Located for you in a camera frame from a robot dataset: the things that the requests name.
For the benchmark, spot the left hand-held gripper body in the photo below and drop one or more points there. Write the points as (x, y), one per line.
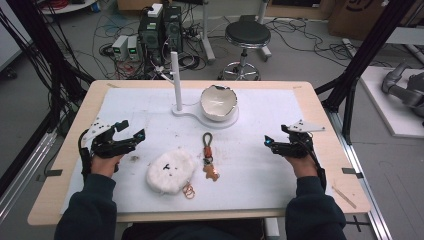
(105, 146)

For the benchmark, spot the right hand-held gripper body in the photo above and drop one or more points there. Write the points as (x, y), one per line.
(296, 146)

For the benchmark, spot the person's left hand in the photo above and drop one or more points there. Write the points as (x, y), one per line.
(105, 165)

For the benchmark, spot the person's right hand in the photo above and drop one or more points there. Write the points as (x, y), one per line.
(301, 166)

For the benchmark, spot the white table mat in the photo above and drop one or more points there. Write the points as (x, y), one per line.
(253, 166)

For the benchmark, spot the wooden table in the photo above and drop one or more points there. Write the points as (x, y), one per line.
(336, 156)

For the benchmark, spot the white fluffy plush pouch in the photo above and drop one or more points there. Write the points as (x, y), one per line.
(170, 171)

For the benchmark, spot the dark tape piece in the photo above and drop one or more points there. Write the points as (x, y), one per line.
(53, 173)
(351, 172)

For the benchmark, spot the white stand with pole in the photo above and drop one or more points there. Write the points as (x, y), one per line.
(176, 83)

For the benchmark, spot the white eggshell-shaped bowl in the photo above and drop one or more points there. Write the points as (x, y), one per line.
(218, 101)

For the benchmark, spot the copper key rings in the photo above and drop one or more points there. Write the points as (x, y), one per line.
(189, 191)

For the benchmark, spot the grey power supply unit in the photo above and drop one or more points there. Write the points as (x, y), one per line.
(119, 46)
(133, 47)

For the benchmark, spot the black computer tower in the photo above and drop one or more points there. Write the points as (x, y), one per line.
(150, 36)
(173, 28)

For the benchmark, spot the white platform board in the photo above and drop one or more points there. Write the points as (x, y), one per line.
(386, 113)

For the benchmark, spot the black round stool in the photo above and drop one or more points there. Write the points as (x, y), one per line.
(247, 33)

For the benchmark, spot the white box on tower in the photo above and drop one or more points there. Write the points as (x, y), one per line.
(155, 10)

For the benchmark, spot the white metal stand leg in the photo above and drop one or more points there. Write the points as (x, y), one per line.
(207, 36)

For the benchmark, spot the brown cardboard box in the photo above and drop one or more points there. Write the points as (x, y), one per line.
(356, 16)

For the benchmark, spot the aluminium floor rail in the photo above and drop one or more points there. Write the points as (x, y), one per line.
(23, 176)
(363, 186)

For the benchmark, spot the black metal frame post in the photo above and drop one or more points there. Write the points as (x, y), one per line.
(363, 56)
(43, 56)

